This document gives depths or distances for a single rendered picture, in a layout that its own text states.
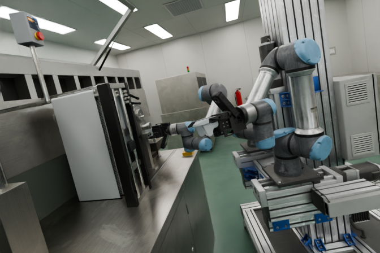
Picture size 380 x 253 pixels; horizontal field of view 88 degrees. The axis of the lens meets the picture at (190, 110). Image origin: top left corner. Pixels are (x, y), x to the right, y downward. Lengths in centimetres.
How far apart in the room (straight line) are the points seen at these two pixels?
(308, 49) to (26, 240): 118
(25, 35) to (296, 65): 101
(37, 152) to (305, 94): 125
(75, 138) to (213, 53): 496
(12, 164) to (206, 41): 522
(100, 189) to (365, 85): 150
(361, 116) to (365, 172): 31
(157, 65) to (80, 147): 512
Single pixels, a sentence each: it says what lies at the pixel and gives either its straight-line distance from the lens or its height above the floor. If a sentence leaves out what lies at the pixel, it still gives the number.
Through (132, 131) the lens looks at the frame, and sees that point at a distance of 98.
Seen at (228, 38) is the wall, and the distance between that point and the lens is 575.
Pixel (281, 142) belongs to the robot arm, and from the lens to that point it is 109.
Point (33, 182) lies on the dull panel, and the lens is 118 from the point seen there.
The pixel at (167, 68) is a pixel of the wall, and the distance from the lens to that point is 594.
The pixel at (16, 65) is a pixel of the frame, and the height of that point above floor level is 161.
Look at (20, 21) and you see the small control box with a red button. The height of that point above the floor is 168.
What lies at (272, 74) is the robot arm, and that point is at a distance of 102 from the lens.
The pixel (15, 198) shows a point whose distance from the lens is 82.
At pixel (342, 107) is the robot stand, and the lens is 138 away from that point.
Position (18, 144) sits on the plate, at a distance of 115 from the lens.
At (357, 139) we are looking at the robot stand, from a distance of 146.
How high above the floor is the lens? 135
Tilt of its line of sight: 6 degrees down
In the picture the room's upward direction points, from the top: 12 degrees counter-clockwise
